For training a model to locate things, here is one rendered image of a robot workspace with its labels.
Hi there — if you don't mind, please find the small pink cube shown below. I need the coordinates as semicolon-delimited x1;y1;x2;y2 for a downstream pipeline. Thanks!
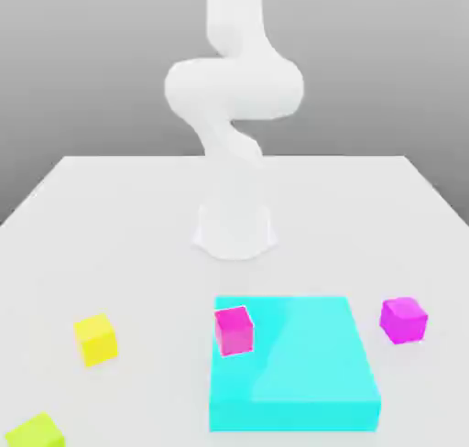
213;305;255;357

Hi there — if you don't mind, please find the small yellow cube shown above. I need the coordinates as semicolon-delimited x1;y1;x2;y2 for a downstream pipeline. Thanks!
72;312;119;368

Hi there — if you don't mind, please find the small magenta cube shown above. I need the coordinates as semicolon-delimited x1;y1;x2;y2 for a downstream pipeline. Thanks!
378;296;429;345

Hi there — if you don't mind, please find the small lime cube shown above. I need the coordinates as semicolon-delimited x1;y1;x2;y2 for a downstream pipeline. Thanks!
4;411;66;447

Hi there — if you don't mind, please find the large cyan box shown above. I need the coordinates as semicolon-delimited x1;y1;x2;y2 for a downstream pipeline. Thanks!
208;295;383;434

